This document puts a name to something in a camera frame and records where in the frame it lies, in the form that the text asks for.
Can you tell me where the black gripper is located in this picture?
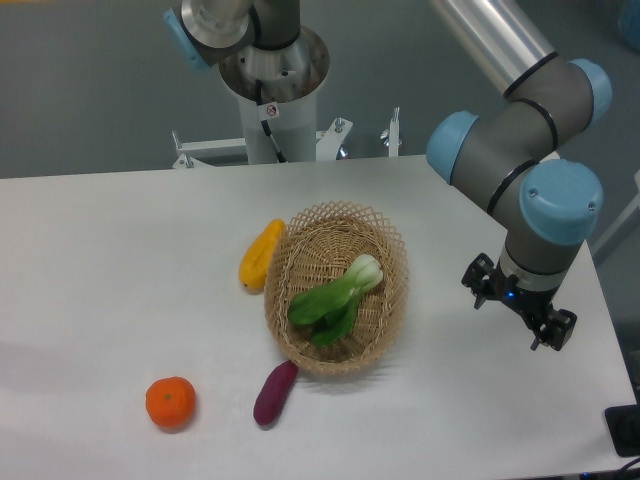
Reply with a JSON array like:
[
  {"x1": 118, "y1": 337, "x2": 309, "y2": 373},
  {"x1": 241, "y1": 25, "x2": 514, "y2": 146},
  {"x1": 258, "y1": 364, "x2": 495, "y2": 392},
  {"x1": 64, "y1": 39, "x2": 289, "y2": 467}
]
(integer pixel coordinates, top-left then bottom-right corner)
[{"x1": 461, "y1": 253, "x2": 577, "y2": 351}]

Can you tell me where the green bok choy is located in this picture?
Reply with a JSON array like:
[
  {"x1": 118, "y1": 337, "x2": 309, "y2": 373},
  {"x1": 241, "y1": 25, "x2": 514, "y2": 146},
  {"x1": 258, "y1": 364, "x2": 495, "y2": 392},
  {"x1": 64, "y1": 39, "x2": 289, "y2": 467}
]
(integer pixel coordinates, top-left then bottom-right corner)
[{"x1": 287, "y1": 254, "x2": 384, "y2": 347}]

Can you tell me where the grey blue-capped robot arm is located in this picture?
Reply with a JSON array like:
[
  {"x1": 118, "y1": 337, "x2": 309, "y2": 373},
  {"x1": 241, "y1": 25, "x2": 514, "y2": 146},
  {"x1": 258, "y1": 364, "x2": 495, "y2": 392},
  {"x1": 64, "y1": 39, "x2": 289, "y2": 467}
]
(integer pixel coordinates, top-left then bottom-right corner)
[{"x1": 163, "y1": 1, "x2": 612, "y2": 349}]

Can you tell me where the woven wicker basket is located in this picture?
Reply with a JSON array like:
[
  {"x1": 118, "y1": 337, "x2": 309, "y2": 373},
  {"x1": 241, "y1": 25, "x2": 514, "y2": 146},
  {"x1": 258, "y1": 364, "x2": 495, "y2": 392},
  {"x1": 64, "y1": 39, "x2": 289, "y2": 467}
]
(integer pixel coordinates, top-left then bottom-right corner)
[{"x1": 264, "y1": 202, "x2": 408, "y2": 375}]

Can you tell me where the black device at table edge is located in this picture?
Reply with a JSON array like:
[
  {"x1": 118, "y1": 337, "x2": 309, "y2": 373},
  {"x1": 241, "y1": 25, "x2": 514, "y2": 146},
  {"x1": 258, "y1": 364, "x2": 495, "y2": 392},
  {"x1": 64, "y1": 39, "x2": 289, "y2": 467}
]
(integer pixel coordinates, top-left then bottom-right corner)
[{"x1": 604, "y1": 404, "x2": 639, "y2": 457}]

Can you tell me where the purple sweet potato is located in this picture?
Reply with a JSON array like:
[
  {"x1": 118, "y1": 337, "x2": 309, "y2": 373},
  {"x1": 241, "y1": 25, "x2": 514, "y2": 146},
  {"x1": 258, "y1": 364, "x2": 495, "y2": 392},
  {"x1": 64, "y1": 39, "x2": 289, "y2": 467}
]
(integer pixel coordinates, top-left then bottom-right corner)
[{"x1": 253, "y1": 361, "x2": 299, "y2": 428}]

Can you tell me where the yellow pepper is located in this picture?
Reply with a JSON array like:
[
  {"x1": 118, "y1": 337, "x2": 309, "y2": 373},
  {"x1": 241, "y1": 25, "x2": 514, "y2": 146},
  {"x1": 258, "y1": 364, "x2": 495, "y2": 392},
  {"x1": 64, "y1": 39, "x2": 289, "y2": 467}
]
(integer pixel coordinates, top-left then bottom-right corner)
[{"x1": 238, "y1": 218, "x2": 286, "y2": 290}]

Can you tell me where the blue object in corner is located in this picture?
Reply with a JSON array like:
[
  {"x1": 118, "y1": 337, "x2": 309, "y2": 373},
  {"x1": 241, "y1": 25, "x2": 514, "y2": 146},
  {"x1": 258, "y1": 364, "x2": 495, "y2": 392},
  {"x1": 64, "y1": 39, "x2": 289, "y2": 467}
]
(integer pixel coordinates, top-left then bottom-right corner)
[{"x1": 618, "y1": 0, "x2": 640, "y2": 51}]

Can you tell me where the orange mandarin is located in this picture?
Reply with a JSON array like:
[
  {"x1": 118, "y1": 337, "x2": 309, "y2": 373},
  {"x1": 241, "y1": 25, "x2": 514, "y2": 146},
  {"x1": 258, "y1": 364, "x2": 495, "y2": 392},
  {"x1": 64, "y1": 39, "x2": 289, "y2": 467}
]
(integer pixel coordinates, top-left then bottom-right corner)
[{"x1": 145, "y1": 376, "x2": 196, "y2": 430}]

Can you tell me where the white table leg frame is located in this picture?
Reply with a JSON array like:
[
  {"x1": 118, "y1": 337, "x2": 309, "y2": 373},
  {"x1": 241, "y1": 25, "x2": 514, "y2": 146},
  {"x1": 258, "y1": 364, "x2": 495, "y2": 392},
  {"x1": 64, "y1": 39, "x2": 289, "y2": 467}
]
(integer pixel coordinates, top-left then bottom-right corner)
[{"x1": 590, "y1": 172, "x2": 639, "y2": 266}]

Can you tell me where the white metal base frame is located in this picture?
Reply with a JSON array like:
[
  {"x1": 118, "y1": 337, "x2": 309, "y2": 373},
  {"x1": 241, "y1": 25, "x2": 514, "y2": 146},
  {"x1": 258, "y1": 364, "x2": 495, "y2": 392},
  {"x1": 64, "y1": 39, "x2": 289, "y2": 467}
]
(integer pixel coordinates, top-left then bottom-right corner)
[{"x1": 172, "y1": 106, "x2": 403, "y2": 168}]

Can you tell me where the black cable on pedestal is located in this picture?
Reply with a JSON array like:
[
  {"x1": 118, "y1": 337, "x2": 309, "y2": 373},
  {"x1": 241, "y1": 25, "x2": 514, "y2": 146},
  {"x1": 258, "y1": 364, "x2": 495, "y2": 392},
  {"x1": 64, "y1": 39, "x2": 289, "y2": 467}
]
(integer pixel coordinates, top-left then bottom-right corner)
[{"x1": 254, "y1": 78, "x2": 289, "y2": 164}]

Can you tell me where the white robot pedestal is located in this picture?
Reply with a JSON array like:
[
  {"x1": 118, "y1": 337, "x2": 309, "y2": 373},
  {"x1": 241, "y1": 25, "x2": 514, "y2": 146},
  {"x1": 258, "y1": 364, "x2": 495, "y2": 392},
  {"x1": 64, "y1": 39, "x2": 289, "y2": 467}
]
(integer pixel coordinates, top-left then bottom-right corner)
[{"x1": 219, "y1": 27, "x2": 330, "y2": 165}]

